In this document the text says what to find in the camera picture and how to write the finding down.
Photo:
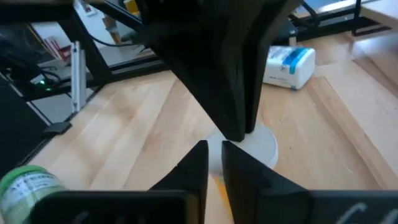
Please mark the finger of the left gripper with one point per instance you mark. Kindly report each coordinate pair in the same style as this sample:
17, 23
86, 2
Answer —
202, 62
264, 62

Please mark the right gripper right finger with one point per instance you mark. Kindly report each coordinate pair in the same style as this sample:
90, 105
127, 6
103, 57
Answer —
248, 186

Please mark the green medicine bottle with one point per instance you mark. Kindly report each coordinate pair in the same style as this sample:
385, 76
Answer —
25, 186

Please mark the clear gummy bottle white cap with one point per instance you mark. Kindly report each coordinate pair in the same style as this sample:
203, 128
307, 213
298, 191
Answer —
264, 146

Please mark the silver frame bracket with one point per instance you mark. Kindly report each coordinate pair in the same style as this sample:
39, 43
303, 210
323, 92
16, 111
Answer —
78, 77

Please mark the white bottle blue striped label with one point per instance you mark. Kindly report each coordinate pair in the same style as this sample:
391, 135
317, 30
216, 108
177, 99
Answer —
289, 67

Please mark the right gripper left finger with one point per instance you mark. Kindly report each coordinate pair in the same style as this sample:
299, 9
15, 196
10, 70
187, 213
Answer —
192, 174

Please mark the black aluminium table frame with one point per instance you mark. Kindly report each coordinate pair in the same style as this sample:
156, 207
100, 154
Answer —
93, 62

